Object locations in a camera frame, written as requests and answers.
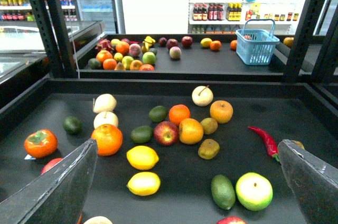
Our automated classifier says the red apple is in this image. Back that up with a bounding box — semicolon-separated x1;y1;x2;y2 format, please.
153;121;179;146
216;216;247;224

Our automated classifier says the green avocado left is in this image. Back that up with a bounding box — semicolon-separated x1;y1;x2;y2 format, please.
63;116;82;135

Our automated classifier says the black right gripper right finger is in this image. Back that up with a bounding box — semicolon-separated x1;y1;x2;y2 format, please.
278;139;337;223

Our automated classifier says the brown kiwi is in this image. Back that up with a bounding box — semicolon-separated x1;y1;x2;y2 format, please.
198;139;220;160
200;117;218;135

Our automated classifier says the yellow green fruit by chili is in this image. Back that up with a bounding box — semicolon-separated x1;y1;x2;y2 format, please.
291;140;305;149

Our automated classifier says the yellow orange apple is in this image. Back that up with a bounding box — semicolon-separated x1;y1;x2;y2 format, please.
210;100;233;124

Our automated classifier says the brown kiwi upper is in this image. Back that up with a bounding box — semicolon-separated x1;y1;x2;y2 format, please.
200;117;218;135

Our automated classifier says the yellow orange centre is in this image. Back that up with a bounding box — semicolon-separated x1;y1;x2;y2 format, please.
179;118;204;145

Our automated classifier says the black fruit shelf tray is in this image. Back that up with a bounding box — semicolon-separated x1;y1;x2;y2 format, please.
1;79;337;223

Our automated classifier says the green lime upper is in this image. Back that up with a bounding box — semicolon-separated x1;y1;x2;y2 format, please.
148;106;168;123

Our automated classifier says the red chili pepper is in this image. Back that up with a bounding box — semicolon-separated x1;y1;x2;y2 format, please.
248;126;279;162

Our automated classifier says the red apple centre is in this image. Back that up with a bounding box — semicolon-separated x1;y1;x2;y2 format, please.
153;121;179;146

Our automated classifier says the green apple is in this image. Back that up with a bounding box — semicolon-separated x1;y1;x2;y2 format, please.
235;172;273;211

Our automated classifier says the rear black fruit shelf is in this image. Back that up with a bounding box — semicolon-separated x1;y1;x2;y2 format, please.
78;35;291;82

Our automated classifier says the red apple left edge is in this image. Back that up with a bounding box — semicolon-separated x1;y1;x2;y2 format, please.
41;157;63;174

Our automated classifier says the red apple bottom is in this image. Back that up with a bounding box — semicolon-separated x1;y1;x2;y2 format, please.
216;216;247;224

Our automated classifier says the small blue basket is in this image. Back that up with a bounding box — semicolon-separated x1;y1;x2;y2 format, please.
236;18;280;66

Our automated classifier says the brown kiwi lower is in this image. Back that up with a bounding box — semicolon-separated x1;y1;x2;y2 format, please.
198;139;220;160

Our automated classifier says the white pear with stem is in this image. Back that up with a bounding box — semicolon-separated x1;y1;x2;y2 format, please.
192;86;213;107

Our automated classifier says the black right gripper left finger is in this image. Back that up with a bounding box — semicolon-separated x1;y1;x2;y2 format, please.
1;139;98;223

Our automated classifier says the white pear upper left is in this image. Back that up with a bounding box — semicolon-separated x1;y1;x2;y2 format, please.
92;94;117;114

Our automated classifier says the yellow lemon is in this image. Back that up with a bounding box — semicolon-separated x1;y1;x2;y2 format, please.
127;172;161;197
126;145;159;171

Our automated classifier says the green lime centre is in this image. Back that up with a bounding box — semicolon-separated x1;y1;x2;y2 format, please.
130;125;153;144

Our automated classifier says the orange persimmon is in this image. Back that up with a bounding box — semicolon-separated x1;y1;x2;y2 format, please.
24;129;58;158

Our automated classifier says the white pear lower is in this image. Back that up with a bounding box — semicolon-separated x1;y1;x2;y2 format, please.
93;111;119;129

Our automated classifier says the large orange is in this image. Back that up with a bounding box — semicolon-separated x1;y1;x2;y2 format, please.
91;124;123;156

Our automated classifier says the green lime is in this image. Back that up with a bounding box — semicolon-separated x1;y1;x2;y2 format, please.
130;125;153;144
148;106;168;123

